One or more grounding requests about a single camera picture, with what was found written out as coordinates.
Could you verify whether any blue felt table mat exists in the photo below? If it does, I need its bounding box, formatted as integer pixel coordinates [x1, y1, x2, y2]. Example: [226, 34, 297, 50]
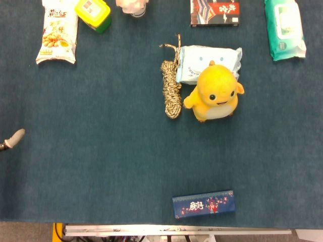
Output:
[0, 0, 323, 225]

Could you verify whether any coiled braided rope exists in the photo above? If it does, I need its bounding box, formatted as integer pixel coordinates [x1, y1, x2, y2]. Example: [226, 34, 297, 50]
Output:
[158, 34, 183, 119]

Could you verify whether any aluminium frame rail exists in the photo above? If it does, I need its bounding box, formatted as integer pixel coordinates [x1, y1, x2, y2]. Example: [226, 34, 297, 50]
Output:
[63, 225, 293, 237]

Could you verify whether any white snack bag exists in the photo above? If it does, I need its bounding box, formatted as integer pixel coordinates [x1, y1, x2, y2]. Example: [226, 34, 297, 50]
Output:
[35, 0, 79, 65]

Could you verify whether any green wet wipes pack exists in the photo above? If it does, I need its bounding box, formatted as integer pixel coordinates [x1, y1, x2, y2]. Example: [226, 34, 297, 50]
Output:
[264, 0, 307, 62]

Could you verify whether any clear plastic bottle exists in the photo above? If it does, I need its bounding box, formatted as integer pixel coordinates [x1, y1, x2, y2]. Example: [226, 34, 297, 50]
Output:
[116, 0, 149, 18]

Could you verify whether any light blue tissue pack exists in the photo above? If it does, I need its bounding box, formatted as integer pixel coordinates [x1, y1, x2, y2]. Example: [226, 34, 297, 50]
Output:
[175, 45, 243, 85]

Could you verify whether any yellow plush toy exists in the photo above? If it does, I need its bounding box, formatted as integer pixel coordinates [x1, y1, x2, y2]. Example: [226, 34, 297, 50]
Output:
[183, 60, 245, 123]

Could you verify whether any yellow lidded green container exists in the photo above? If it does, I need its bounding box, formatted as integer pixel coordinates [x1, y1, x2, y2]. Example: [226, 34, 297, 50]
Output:
[74, 0, 112, 35]

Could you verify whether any blue printed long box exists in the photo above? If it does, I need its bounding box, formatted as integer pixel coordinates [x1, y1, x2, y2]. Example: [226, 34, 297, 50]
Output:
[172, 190, 236, 219]

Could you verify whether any dark red printed box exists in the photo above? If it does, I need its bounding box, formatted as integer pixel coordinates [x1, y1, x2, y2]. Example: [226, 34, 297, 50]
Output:
[190, 0, 241, 28]

